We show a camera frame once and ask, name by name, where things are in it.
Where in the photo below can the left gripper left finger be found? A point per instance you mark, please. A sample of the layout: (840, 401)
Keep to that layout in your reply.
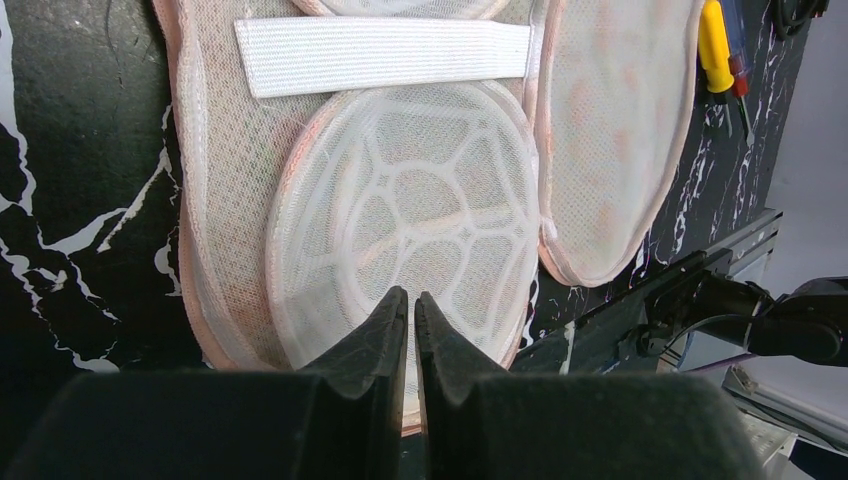
(337, 418)

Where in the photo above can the floral mesh laundry bag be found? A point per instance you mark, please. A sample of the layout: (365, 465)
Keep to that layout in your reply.
(334, 149)

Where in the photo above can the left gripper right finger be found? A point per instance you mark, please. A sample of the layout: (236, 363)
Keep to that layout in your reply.
(483, 422)

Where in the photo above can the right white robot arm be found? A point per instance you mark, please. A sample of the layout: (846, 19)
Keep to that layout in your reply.
(809, 324)

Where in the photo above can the yellow handled screwdriver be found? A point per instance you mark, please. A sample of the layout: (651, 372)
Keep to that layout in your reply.
(714, 55)

